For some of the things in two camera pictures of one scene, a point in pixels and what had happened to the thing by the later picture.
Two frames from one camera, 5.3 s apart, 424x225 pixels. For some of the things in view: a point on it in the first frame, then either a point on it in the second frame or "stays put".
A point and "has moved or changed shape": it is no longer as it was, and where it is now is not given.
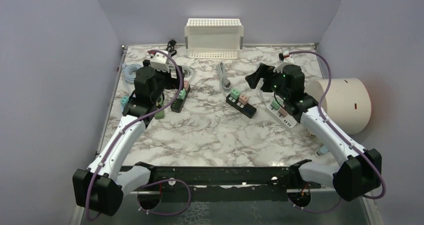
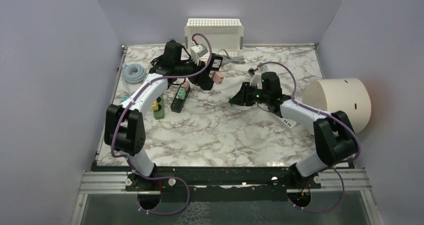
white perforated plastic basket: x=213 y=38 stays put
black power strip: x=239 y=102 → x=216 y=61
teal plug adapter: x=124 y=100 stays put
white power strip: x=288 y=121 stays put
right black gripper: x=265 y=71 → x=242 y=97
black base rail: x=216 y=184 stays put
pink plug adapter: x=243 y=99 has moved or changed shape
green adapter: x=182 y=95 stays put
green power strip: x=160 y=115 stays put
